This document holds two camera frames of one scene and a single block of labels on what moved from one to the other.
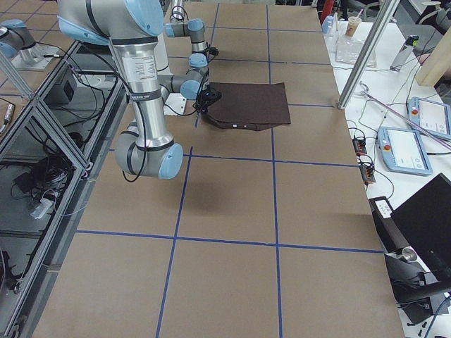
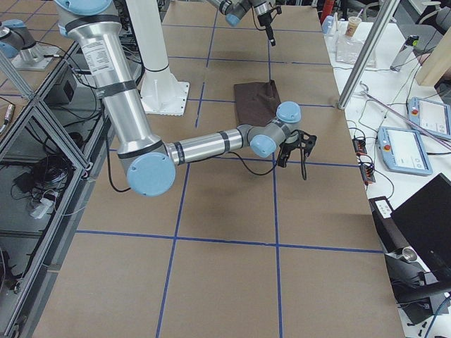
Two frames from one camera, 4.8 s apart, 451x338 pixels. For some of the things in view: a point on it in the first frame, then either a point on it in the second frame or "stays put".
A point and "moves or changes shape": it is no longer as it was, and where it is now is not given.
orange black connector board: x=366 y=170 stays put
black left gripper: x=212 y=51 -> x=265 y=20
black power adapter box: x=62 y=93 stays put
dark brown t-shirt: x=249 y=105 moves or changes shape
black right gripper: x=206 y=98 -> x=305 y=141
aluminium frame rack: x=45 y=165 stays put
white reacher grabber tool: x=434 y=136 stays put
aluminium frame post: x=390 y=8 stays put
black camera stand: x=421 y=297 stays put
